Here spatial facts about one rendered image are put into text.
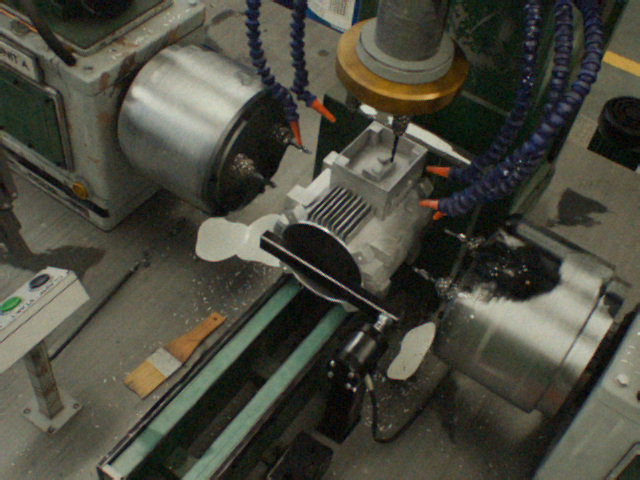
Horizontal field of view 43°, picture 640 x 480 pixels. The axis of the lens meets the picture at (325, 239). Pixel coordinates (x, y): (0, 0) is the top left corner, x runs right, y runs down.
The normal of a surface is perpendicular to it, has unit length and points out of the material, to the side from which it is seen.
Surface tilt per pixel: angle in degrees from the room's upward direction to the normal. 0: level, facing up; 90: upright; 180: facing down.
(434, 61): 0
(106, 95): 90
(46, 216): 0
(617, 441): 90
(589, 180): 0
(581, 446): 90
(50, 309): 58
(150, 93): 40
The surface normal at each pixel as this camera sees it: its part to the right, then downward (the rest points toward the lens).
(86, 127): -0.56, 0.59
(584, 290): 0.01, -0.54
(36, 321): 0.75, 0.07
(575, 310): -0.14, -0.34
